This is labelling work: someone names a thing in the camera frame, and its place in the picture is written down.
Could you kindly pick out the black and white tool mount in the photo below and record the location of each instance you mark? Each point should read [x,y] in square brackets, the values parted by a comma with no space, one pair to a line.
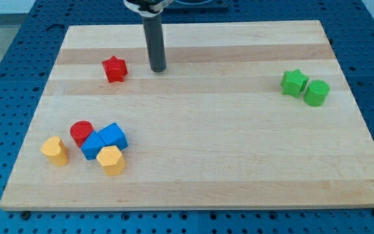
[147,8]

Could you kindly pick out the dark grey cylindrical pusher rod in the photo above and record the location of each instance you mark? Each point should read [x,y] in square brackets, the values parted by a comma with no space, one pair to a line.
[155,43]

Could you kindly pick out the red star block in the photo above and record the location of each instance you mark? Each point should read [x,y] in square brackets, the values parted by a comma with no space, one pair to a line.
[115,69]

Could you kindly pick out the green star block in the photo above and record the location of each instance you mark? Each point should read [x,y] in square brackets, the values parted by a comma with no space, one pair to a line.
[293,83]

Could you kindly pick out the blue cube block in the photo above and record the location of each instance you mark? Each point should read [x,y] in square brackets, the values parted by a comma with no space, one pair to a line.
[112,135]

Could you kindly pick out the red cylinder block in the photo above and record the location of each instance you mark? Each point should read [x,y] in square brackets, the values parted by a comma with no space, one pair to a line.
[80,131]

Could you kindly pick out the light wooden board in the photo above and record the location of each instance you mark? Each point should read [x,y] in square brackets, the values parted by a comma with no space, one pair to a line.
[213,131]

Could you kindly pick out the blue triangular block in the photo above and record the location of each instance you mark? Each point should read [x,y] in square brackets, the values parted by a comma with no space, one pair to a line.
[92,146]

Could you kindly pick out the yellow hexagon block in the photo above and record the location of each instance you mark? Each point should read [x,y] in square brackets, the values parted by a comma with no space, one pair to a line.
[111,160]

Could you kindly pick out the yellow heart block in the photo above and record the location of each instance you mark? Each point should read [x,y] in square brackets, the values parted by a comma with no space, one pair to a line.
[55,151]

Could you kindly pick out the green cylinder block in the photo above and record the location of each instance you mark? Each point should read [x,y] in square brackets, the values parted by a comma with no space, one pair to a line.
[316,93]

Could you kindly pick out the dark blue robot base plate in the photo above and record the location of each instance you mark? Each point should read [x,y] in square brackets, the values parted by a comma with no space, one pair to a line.
[195,5]

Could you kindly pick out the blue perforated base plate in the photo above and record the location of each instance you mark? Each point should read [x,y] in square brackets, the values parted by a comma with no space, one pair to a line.
[26,65]

